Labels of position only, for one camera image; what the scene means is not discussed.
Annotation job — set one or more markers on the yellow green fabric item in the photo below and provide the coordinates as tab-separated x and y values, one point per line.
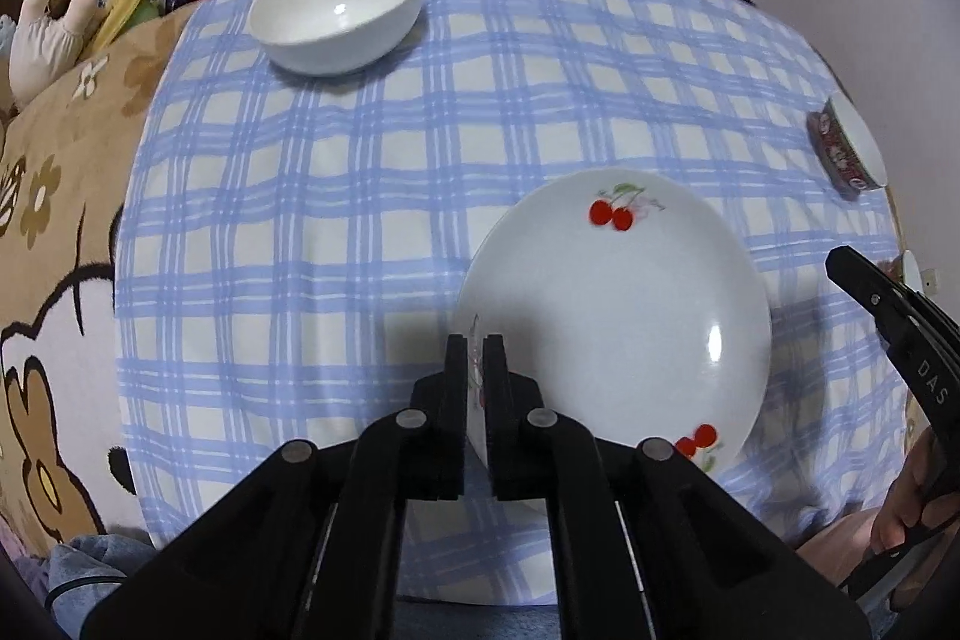
124	10

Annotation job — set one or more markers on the person's right hand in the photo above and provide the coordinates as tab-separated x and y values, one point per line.
904	505

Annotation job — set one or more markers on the pink plush doll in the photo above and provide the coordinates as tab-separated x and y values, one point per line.
41	40

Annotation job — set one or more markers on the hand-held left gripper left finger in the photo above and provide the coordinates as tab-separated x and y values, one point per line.
454	385

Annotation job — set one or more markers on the beige wall socket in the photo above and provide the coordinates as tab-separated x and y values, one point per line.
932	278

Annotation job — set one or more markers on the person's pink clothing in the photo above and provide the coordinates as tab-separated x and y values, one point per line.
832	539

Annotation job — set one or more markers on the grey blue denim garment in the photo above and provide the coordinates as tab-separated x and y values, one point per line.
82	565

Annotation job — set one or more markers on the brown floral blanket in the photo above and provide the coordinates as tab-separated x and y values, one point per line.
45	310

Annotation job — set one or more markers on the blue plaid cloth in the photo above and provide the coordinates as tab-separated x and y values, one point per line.
337	197

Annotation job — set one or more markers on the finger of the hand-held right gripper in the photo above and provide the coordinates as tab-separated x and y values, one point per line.
870	287

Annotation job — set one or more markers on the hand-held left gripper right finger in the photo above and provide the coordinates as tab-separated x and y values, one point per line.
499	385

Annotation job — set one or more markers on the plain white bowl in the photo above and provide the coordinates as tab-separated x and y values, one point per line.
337	10

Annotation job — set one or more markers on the white cherry print plate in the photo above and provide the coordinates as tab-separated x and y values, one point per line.
622	325

